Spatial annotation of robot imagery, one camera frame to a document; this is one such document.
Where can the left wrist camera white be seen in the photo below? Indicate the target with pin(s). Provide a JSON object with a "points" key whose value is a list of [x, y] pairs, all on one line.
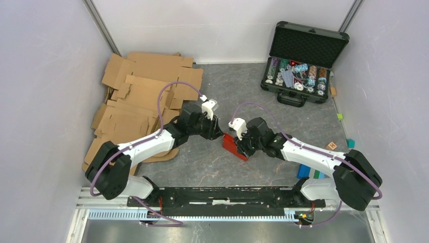
{"points": [[208, 106]]}

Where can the blue toy block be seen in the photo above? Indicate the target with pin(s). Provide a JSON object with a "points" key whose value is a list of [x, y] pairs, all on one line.
{"points": [[303, 171]]}

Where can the small brown wooden block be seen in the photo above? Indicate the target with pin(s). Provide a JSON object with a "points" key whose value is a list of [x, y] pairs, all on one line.
{"points": [[333, 91]]}

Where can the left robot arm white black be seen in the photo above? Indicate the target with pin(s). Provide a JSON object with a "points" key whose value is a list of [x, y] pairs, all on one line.
{"points": [[109, 172]]}

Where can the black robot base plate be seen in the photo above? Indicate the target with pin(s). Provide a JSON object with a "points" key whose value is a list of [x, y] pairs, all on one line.
{"points": [[228, 201]]}

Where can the black poker chip case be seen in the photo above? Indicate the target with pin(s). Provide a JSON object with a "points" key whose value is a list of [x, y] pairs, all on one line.
{"points": [[299, 63]]}

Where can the stack of flat brown cardboard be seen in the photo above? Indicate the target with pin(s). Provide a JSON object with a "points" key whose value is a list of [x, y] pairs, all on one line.
{"points": [[142, 89]]}

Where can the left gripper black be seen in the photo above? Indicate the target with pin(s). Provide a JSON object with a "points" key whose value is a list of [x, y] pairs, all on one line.
{"points": [[214, 130]]}

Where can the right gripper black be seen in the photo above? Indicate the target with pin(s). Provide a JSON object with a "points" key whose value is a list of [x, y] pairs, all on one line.
{"points": [[241, 148]]}

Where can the teal cube block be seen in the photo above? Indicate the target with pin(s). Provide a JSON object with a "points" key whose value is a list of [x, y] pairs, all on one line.
{"points": [[350, 143]]}

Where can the red paper box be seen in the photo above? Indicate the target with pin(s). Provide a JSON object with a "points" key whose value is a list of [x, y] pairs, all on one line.
{"points": [[229, 145]]}

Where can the wooden letter block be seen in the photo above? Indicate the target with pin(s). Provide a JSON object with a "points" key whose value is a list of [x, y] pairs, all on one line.
{"points": [[331, 146]]}

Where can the aluminium frame rail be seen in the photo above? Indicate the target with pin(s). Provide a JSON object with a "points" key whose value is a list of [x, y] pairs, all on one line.
{"points": [[125, 207]]}

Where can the green toy block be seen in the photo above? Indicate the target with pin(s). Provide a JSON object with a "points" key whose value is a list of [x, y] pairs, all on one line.
{"points": [[318, 175]]}

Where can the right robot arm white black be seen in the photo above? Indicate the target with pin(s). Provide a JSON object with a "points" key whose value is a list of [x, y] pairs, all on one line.
{"points": [[353, 179]]}

